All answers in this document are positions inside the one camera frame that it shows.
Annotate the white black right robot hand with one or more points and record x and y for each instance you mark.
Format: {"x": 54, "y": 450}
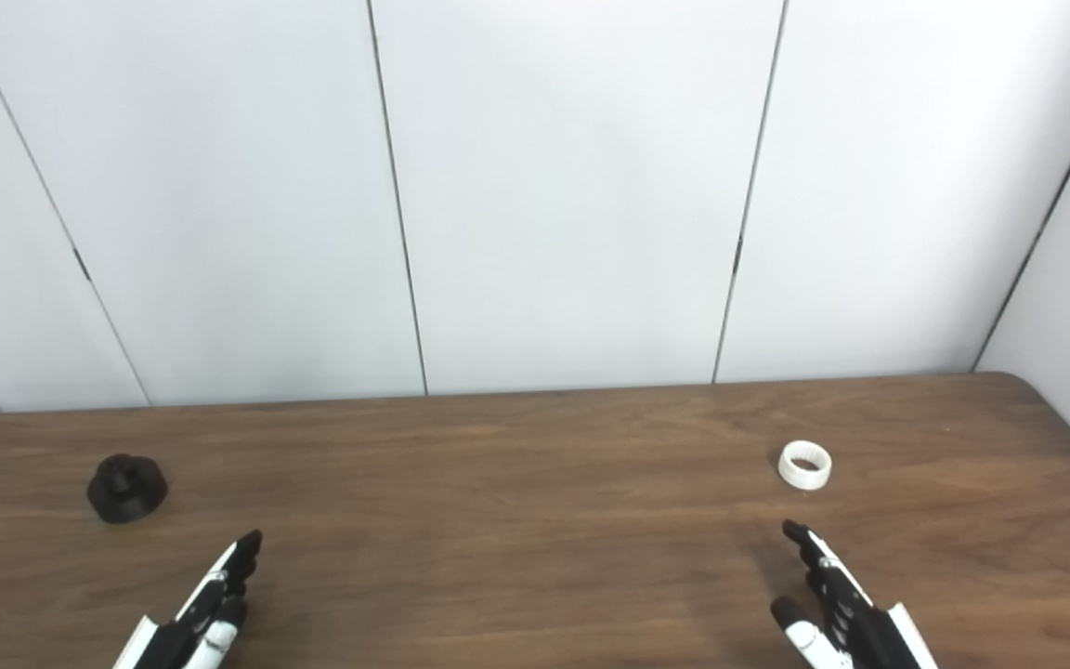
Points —
{"x": 846, "y": 609}

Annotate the round black plastic part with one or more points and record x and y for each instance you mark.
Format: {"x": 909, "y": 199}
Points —
{"x": 126, "y": 491}

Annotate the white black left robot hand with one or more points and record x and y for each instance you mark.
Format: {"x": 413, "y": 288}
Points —
{"x": 210, "y": 595}

